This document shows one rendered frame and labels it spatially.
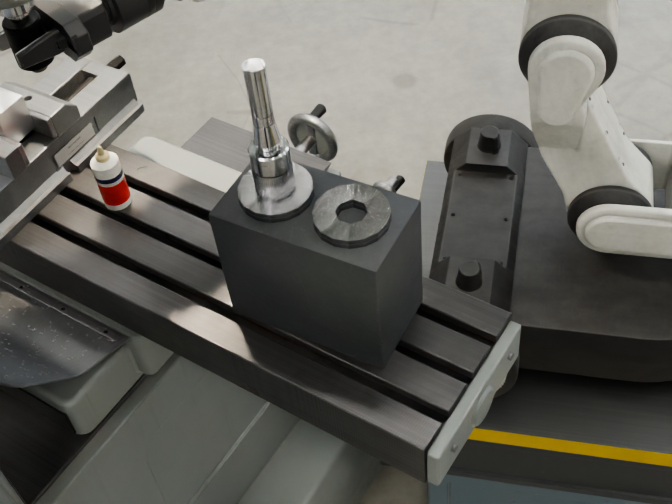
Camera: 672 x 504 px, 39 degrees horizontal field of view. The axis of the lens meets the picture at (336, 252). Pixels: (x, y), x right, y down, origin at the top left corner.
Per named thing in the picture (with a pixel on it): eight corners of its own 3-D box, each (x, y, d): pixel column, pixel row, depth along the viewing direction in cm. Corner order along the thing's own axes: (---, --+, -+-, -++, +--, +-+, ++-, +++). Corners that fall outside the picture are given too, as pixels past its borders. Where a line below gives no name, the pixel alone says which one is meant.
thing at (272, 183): (284, 205, 110) (278, 170, 106) (248, 195, 111) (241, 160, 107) (302, 178, 112) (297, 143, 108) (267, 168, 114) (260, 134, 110)
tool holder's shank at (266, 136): (274, 158, 106) (259, 77, 97) (248, 151, 107) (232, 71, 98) (287, 139, 107) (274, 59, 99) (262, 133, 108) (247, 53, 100)
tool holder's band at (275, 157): (278, 170, 106) (277, 164, 105) (241, 160, 107) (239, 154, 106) (297, 143, 108) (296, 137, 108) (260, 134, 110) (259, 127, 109)
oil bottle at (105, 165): (117, 188, 143) (97, 133, 135) (137, 197, 141) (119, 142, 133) (99, 205, 141) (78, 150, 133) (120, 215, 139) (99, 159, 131)
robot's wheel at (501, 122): (536, 185, 211) (543, 115, 196) (534, 201, 208) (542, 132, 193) (445, 177, 215) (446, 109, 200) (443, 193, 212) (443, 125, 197)
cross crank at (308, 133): (303, 137, 201) (297, 93, 192) (351, 155, 196) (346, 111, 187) (259, 185, 193) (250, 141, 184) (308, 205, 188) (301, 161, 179)
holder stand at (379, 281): (278, 249, 132) (257, 141, 117) (424, 299, 124) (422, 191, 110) (232, 312, 126) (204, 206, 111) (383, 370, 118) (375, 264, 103)
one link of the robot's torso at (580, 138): (658, 178, 177) (612, -44, 146) (659, 259, 165) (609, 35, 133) (573, 189, 184) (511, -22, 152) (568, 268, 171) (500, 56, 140)
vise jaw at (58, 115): (21, 94, 149) (13, 73, 146) (81, 116, 144) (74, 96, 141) (-6, 117, 145) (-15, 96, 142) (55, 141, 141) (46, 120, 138)
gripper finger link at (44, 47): (12, 50, 116) (56, 26, 118) (21, 71, 118) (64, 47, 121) (19, 55, 115) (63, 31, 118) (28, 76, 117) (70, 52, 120)
